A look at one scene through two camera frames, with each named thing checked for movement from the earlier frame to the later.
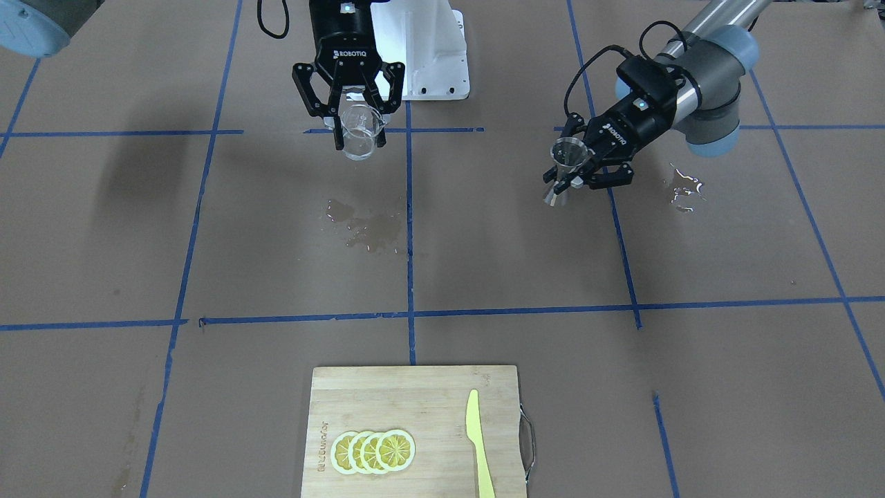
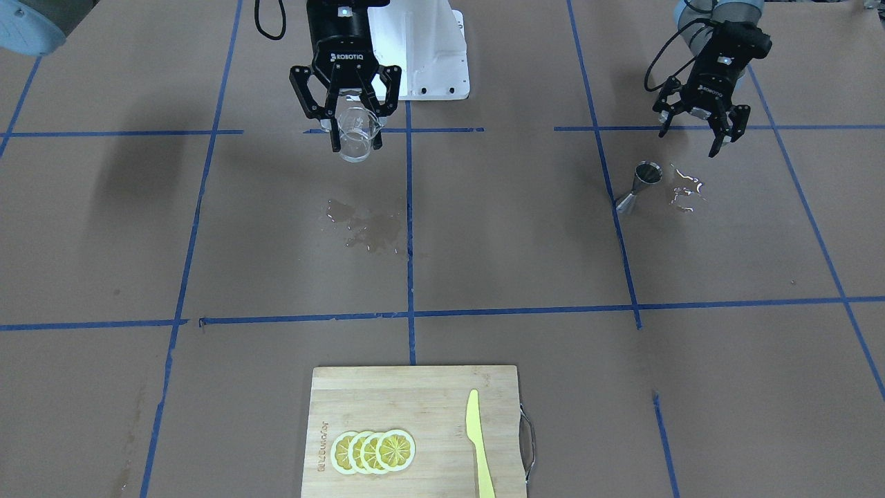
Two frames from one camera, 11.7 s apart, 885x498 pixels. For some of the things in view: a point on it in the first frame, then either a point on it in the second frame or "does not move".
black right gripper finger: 302,73 does not move
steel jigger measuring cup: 568,153 → 646,172
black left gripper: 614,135 → 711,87
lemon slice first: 395,450 does not move
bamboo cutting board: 430,404 does not move
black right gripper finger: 395,72 does not move
